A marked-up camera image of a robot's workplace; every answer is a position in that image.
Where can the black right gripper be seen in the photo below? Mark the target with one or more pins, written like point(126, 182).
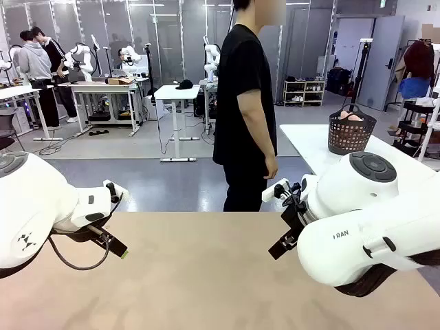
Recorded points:
point(294, 214)

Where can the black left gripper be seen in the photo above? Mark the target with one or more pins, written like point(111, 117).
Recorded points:
point(75, 234)

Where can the dark perforated laundry basket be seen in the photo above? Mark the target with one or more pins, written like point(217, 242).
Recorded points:
point(347, 137)

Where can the pink terry towel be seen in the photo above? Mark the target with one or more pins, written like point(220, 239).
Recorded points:
point(350, 117)

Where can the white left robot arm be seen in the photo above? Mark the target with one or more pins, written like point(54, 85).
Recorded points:
point(34, 206)

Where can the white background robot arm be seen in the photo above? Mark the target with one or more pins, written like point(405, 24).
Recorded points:
point(82, 55)
point(210, 56)
point(132, 56)

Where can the person's right forearm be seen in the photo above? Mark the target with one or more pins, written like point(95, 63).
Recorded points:
point(252, 130)

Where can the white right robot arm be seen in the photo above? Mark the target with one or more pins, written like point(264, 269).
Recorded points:
point(343, 240)

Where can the person's right hand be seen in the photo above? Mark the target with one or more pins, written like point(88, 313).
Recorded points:
point(271, 168)

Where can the large white table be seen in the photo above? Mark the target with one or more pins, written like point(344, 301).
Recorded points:
point(309, 144)

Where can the white shoe shelf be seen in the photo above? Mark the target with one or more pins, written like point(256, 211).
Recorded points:
point(304, 93)

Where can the black chair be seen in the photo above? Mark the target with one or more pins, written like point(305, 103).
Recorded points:
point(7, 132)

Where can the white workbench desk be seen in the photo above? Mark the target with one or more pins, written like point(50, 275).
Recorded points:
point(103, 87)

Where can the small white desk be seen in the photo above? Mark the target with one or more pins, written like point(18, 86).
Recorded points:
point(175, 93)

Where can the brown cardboard box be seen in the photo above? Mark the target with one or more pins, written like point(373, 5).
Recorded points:
point(118, 81)

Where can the person in black t-shirt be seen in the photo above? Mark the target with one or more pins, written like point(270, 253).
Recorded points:
point(240, 86)

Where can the black cap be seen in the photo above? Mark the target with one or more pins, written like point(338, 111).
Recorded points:
point(185, 85)

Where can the black suitcase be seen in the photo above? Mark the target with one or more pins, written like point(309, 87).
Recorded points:
point(338, 80)

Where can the seated person with glasses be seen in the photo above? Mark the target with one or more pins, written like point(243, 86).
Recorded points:
point(120, 63)

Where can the black utility cart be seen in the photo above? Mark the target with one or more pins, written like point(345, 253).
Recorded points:
point(416, 110)

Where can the black tripod stand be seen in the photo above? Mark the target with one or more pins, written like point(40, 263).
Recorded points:
point(361, 68)

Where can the person in black striped jacket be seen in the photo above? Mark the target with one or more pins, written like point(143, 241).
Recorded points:
point(56, 55)

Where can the blue bag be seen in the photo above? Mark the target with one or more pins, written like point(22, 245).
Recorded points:
point(414, 87)

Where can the grey door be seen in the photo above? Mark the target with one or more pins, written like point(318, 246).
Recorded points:
point(385, 62)

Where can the dark red coat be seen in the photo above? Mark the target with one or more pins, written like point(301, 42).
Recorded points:
point(417, 58)

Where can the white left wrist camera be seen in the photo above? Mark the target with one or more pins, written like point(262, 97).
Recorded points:
point(117, 192)

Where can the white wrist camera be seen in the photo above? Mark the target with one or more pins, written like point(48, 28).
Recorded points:
point(271, 192)
point(117, 192)

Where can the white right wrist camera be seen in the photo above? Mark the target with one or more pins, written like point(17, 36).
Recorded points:
point(271, 192)

